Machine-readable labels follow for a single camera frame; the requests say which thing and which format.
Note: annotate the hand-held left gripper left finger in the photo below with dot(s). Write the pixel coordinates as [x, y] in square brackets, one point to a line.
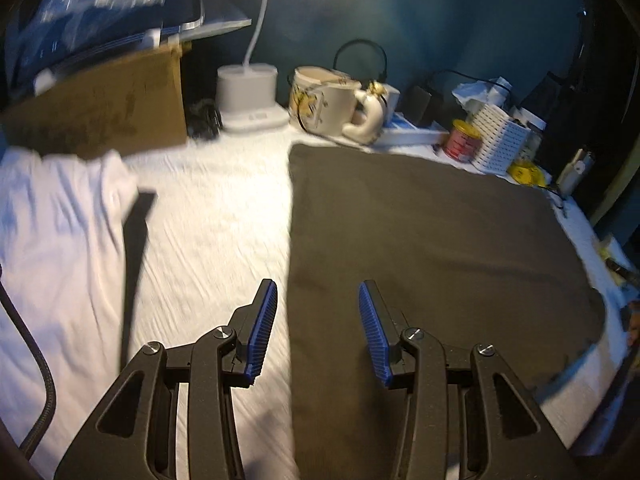
[262, 330]

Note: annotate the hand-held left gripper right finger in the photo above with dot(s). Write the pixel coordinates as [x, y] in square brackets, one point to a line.
[372, 330]

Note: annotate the dark brown shirt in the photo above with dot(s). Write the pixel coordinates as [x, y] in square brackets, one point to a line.
[430, 240]

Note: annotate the white table cover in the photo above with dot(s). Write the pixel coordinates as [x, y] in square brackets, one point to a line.
[215, 220]

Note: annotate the white power strip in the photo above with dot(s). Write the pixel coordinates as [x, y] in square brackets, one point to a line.
[415, 132]

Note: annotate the red can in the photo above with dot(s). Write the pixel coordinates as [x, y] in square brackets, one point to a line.
[462, 142]

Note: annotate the yellow snack packet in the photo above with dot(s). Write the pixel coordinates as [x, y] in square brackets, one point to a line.
[525, 174]

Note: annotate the white garment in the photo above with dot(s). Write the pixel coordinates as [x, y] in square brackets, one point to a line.
[55, 240]

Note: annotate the white plastic basket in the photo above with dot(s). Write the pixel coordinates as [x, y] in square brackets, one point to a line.
[500, 142]

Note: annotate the cream printed mug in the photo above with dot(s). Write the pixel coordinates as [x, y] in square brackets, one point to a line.
[325, 105]

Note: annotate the dark power adapter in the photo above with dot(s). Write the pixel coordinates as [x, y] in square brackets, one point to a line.
[422, 105]

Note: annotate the white charger plug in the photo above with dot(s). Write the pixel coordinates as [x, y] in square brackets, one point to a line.
[392, 100]

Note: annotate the white desk lamp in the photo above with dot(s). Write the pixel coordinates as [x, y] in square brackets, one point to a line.
[250, 90]

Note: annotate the clear jar with white lid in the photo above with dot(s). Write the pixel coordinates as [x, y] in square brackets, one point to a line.
[532, 132]

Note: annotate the steel bottle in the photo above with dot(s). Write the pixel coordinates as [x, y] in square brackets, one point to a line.
[575, 172]

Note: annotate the white tissue paper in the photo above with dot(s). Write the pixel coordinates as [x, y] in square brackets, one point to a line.
[480, 91]

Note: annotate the cardboard box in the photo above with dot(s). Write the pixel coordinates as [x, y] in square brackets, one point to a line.
[100, 110]

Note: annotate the black tablet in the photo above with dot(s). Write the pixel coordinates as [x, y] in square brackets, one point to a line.
[100, 5]

